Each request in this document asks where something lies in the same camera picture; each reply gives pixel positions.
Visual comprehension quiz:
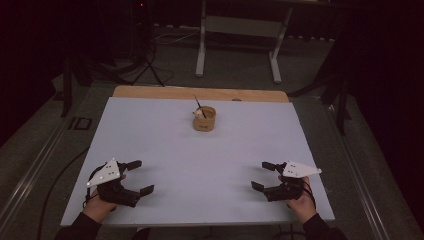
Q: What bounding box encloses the black floor cable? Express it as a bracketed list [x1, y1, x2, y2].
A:
[35, 146, 91, 240]

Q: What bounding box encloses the wooden table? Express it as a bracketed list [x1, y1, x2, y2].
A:
[112, 84, 290, 103]

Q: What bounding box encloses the thin black pen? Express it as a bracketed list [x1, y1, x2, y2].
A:
[193, 95, 207, 120]

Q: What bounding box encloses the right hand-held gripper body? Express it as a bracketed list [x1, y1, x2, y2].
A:
[264, 160, 323, 203]

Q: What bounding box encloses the left hand-held gripper cable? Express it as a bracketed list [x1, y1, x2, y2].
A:
[83, 166, 101, 208]

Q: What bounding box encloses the round wooden pen holder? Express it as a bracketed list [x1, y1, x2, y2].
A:
[192, 105, 217, 133]

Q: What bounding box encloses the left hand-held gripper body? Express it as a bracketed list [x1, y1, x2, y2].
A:
[85, 157, 143, 209]

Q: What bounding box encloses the person's right hand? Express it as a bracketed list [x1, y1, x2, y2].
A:
[277, 175, 318, 225]

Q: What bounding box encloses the metal floor rail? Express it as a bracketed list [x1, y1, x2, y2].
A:
[326, 104, 398, 240]
[0, 111, 74, 231]

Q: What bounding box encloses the right hand-held gripper cable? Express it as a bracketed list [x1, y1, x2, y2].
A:
[302, 179, 317, 209]

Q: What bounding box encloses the person's left hand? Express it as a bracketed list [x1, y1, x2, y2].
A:
[82, 174, 128, 224]

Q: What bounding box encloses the black tripod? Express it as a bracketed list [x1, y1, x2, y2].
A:
[128, 0, 167, 88]

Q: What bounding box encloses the hand-held gripper cable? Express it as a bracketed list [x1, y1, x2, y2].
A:
[83, 166, 101, 208]
[302, 179, 317, 209]

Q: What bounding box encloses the white floor cable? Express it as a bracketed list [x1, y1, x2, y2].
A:
[153, 30, 202, 46]

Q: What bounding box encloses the white metal stand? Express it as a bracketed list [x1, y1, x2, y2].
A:
[194, 0, 295, 85]

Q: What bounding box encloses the black floor plate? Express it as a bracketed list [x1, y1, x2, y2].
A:
[67, 116, 93, 131]

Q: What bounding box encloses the black stand leg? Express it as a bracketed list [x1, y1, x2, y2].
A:
[335, 78, 352, 136]

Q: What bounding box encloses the white board sheet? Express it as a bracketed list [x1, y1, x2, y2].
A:
[60, 96, 336, 228]

